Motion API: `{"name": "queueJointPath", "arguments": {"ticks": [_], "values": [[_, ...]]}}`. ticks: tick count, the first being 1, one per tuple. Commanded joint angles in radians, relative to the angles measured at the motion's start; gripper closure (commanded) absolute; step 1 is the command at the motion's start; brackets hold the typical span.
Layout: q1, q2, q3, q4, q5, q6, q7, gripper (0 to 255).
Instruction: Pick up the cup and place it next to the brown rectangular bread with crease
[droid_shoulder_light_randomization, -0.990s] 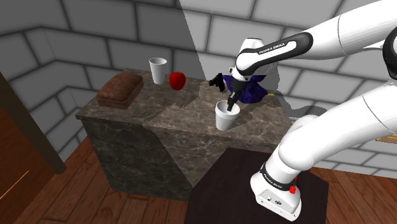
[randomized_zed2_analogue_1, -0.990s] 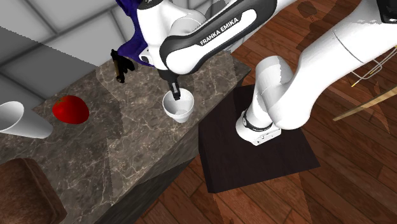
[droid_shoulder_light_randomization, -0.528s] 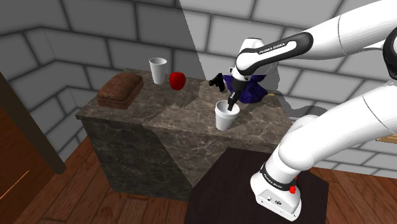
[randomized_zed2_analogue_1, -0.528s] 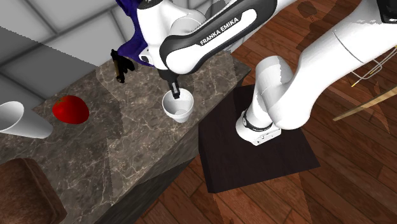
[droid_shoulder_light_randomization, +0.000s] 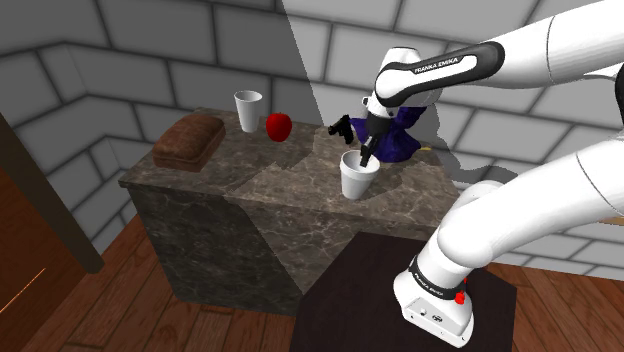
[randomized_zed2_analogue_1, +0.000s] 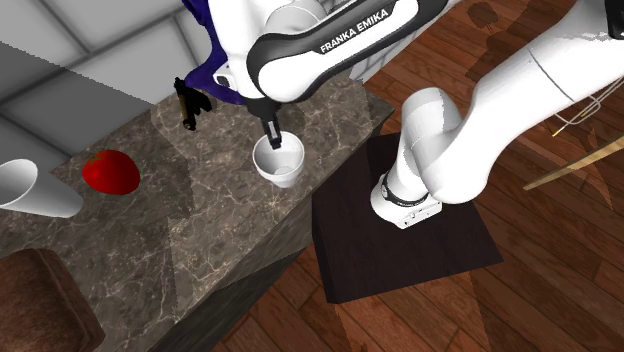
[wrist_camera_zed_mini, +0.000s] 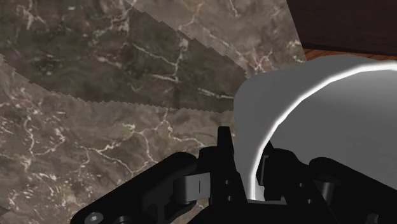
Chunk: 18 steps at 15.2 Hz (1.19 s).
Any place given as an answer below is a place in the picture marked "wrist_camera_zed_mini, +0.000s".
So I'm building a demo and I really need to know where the white bowl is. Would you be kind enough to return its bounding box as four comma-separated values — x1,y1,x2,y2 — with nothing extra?
233,55,397,201

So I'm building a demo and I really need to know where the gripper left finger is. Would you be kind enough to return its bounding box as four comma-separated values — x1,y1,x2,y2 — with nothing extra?
70,125,249,224

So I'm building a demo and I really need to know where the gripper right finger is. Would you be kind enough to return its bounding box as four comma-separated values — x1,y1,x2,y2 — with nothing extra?
256,141,397,224

